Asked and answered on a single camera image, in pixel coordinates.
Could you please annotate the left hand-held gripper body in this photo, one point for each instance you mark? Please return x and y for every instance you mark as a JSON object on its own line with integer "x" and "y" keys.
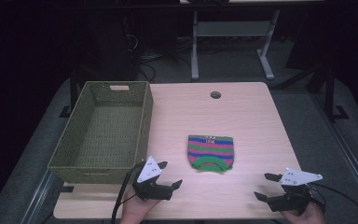
{"x": 150, "y": 186}

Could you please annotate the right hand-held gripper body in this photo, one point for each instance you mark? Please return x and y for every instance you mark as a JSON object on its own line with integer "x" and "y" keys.
{"x": 292, "y": 194}

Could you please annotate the striped knitted sock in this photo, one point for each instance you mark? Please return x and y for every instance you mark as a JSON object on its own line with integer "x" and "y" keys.
{"x": 210, "y": 152}

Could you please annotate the green woven basket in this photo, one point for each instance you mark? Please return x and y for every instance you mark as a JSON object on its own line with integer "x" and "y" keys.
{"x": 105, "y": 130}

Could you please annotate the person's right hand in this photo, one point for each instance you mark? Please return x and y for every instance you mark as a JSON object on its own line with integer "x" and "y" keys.
{"x": 307, "y": 216}

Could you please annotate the person's left hand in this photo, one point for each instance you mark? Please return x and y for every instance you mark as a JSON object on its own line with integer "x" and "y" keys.
{"x": 136, "y": 210}

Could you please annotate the black metal stand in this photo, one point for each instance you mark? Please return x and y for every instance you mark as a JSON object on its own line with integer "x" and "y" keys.
{"x": 331, "y": 93}
{"x": 71, "y": 96}

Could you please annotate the dark computer tower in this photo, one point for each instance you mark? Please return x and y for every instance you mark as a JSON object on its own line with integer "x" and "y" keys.
{"x": 112, "y": 46}

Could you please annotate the metal floor rail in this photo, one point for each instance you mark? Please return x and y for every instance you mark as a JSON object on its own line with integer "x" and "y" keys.
{"x": 348, "y": 155}
{"x": 38, "y": 199}

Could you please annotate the grey metal desk frame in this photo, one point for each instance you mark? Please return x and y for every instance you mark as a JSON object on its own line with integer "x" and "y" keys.
{"x": 230, "y": 29}

